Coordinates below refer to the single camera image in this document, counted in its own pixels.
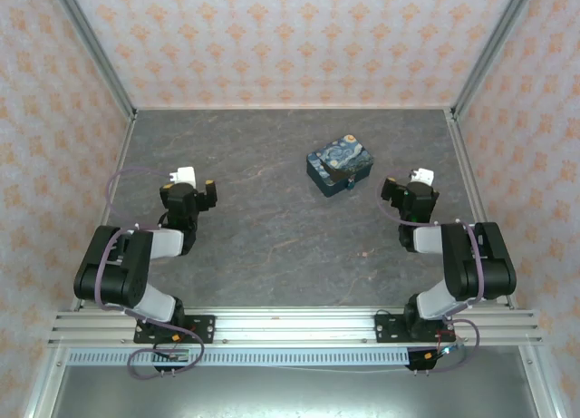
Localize grey slotted cable duct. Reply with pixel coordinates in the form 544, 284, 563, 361
66, 348, 423, 367

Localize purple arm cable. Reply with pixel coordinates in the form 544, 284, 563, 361
92, 167, 206, 381
377, 189, 488, 374

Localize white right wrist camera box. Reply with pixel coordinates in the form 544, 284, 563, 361
411, 166, 437, 188

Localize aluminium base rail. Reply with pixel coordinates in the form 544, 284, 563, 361
47, 306, 545, 347

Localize starry night tin box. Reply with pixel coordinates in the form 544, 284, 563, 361
305, 133, 376, 198

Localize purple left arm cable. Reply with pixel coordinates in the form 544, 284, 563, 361
92, 167, 206, 381

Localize grey metal sheet shelf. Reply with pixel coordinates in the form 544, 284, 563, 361
47, 365, 541, 418

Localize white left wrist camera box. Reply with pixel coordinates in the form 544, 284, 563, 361
168, 165, 199, 188

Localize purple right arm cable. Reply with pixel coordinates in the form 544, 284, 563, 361
377, 189, 488, 374

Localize aluminium side rail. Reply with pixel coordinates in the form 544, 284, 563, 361
445, 108, 517, 311
70, 109, 138, 313

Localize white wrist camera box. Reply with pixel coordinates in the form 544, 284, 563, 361
411, 166, 437, 188
168, 165, 199, 188

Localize aluminium frame post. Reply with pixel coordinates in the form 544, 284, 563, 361
449, 0, 541, 121
48, 0, 139, 121

